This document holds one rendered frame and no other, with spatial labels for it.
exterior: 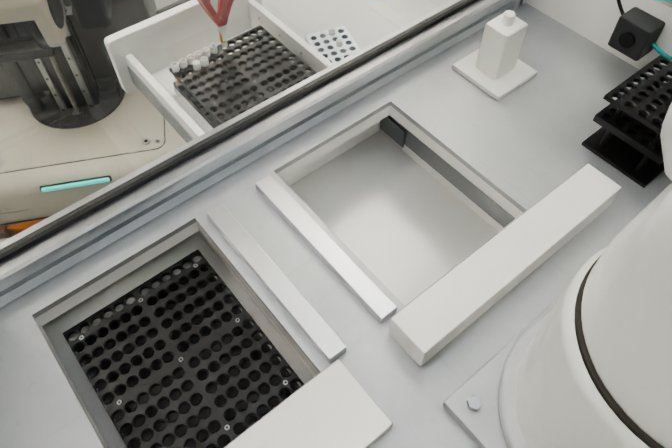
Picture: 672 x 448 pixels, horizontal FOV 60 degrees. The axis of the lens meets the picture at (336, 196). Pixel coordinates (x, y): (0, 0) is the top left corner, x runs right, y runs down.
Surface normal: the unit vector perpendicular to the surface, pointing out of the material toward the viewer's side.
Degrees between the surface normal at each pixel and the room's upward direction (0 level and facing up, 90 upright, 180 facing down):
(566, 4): 90
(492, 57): 90
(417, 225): 0
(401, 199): 0
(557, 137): 0
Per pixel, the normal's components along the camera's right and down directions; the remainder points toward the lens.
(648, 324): -0.85, 0.27
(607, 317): -1.00, 0.05
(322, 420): 0.00, -0.61
